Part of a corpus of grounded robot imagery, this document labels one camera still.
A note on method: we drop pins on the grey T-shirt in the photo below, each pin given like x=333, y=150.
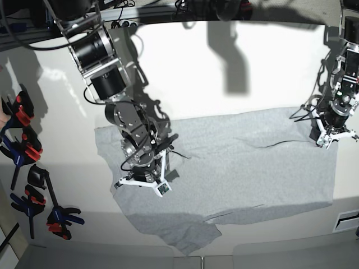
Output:
x=234, y=169

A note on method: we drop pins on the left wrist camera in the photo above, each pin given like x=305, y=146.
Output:
x=324, y=141

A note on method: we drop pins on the black strip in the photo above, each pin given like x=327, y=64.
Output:
x=9, y=237

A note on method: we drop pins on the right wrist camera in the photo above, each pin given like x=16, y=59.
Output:
x=163, y=189

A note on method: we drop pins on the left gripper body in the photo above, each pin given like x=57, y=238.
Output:
x=332, y=124

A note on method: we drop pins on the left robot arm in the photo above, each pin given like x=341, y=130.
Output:
x=340, y=98

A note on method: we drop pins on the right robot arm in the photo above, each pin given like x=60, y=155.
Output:
x=145, y=140

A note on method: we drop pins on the person hand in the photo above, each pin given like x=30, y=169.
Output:
x=4, y=118

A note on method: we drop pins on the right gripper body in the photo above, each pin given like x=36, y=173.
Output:
x=149, y=177

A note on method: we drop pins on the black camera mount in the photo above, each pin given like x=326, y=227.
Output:
x=226, y=10

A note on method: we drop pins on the blue red bar clamp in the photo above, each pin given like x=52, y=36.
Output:
x=21, y=112
x=60, y=218
x=31, y=205
x=25, y=152

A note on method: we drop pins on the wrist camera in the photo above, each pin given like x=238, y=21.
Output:
x=163, y=189
x=324, y=141

